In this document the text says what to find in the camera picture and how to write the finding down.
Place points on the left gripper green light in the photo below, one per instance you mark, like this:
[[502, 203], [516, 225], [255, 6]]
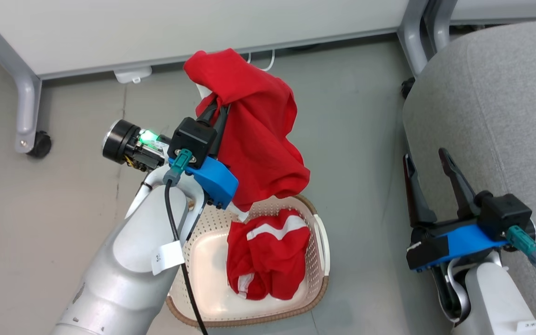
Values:
[[121, 142]]

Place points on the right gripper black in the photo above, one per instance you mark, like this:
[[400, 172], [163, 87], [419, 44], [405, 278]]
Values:
[[428, 251]]

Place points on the plain red garment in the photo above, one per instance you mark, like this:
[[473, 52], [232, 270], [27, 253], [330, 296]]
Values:
[[258, 139]]

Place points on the red garment with white stripes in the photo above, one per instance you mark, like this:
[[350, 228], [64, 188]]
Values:
[[268, 260]]

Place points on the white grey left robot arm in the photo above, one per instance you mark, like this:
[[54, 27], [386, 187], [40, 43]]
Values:
[[123, 274]]

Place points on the cream perforated laundry basket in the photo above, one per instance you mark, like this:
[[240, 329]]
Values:
[[212, 288]]

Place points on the white power strip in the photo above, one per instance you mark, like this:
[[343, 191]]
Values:
[[132, 73]]

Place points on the grey fabric sofa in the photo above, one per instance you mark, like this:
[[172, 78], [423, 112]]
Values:
[[505, 116]]

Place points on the white table panel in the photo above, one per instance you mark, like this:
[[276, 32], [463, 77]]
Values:
[[156, 28]]

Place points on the small black caster wheel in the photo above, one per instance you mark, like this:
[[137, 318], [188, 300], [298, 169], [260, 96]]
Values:
[[407, 87]]

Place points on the grey table legs pair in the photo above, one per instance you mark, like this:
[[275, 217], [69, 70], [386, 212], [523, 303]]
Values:
[[417, 32]]

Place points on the grey table leg with caster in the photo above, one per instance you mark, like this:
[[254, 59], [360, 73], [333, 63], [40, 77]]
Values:
[[26, 93]]

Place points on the left wrist camera blue mount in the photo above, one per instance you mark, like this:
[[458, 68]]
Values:
[[203, 163]]

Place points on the wrist camera blue mount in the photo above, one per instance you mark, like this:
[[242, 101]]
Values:
[[503, 214], [203, 163]]

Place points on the right wrist camera blue mount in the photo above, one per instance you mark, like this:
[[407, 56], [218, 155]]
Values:
[[503, 214]]

